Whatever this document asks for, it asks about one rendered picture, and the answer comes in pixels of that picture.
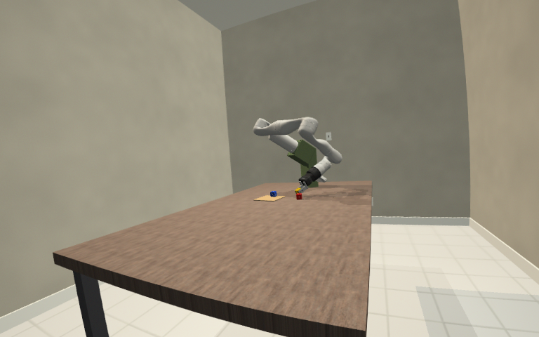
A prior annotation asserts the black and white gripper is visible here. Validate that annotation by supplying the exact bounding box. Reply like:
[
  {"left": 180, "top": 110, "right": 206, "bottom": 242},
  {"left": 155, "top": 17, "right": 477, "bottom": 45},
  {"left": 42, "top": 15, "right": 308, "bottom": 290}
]
[{"left": 298, "top": 163, "right": 327, "bottom": 193}]

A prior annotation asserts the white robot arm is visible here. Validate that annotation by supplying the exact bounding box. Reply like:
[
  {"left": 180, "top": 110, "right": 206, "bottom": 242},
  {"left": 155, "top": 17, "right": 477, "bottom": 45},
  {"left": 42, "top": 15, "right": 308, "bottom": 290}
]
[{"left": 253, "top": 117, "right": 342, "bottom": 171}]

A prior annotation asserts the tan flat mat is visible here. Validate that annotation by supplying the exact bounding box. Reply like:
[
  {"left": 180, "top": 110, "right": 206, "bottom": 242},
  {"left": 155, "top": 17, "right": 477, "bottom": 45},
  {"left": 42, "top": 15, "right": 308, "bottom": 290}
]
[{"left": 254, "top": 195, "right": 285, "bottom": 201}]

